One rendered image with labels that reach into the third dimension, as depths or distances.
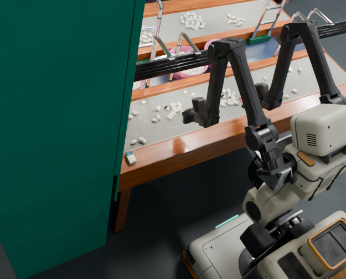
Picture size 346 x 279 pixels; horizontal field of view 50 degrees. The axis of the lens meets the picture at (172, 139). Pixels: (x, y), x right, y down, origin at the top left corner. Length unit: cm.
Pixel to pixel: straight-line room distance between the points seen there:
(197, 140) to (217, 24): 111
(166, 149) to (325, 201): 158
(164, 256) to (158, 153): 82
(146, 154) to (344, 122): 91
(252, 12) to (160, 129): 143
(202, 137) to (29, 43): 121
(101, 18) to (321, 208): 239
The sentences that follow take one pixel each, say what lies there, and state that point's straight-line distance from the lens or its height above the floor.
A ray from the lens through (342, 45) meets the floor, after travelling 469.
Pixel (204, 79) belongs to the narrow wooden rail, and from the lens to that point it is 229.
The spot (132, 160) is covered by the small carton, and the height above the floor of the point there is 79.
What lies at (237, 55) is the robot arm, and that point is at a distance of 141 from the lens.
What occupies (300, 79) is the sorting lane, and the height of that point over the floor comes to 74.
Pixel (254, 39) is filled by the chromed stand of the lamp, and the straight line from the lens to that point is 284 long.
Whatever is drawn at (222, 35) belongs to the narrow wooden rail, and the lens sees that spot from 267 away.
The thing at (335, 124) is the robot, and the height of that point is 137.
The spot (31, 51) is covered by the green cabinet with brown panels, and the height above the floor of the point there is 161.
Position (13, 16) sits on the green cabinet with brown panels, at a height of 172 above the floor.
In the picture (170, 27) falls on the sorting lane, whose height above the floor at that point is 74.
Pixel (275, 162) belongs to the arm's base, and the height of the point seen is 123.
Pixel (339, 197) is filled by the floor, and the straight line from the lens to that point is 318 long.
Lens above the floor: 228
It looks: 52 degrees down
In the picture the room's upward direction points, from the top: 18 degrees clockwise
